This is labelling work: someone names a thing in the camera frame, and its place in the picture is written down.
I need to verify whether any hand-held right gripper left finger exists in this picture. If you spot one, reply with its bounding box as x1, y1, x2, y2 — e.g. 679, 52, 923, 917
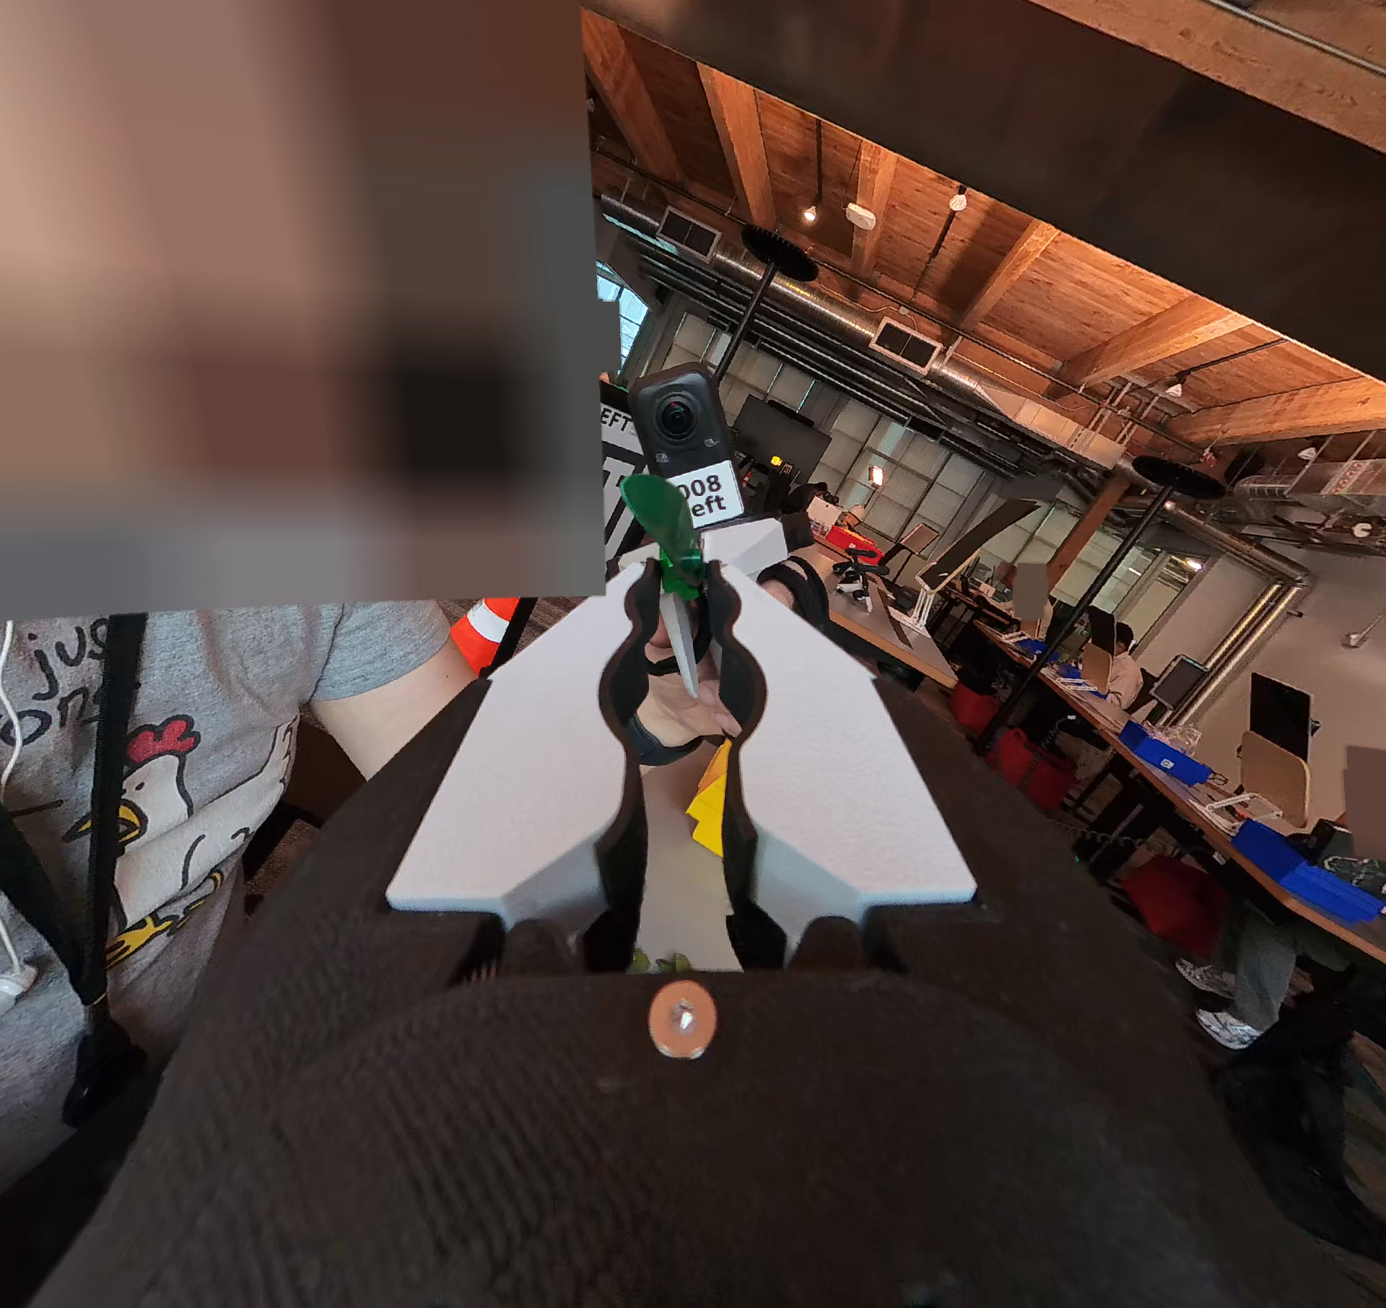
384, 560, 661, 972

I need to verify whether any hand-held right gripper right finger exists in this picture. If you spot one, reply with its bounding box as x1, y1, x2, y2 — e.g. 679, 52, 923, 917
709, 560, 981, 963

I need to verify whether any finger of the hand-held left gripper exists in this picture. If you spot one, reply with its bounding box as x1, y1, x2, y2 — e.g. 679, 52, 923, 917
697, 515, 794, 575
663, 590, 705, 703

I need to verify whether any dark green brick leaf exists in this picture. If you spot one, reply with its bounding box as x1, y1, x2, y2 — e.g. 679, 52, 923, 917
619, 471, 708, 578

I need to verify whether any framed marker sign stand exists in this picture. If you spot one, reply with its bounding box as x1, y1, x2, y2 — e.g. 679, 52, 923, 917
598, 407, 664, 575

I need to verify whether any idle black white gripper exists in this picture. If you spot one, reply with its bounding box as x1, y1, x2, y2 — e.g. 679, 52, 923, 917
830, 542, 892, 616

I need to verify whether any yellow plastic bin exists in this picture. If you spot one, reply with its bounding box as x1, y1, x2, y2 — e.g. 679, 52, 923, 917
684, 740, 733, 857

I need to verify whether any orange traffic cone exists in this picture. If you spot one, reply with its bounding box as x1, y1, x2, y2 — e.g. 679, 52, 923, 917
449, 598, 524, 678

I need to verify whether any wooden background table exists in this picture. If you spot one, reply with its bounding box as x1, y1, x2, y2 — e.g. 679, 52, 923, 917
806, 539, 962, 694

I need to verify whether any white phone stand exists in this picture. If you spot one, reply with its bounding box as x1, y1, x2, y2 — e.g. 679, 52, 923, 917
913, 498, 1042, 634

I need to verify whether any blue bin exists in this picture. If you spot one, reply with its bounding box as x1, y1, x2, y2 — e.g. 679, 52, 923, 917
1231, 816, 1386, 922
1118, 720, 1216, 782

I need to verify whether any black desk monitor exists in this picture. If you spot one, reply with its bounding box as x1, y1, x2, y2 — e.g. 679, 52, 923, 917
1148, 654, 1216, 715

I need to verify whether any black tablet on stand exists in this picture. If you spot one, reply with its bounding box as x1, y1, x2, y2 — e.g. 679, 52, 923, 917
1237, 670, 1320, 824

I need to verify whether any silver air duct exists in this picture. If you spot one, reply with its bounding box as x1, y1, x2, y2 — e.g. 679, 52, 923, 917
598, 193, 1095, 446

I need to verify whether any black neck strap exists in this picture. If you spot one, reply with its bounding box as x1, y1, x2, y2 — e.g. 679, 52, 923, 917
0, 613, 149, 1127

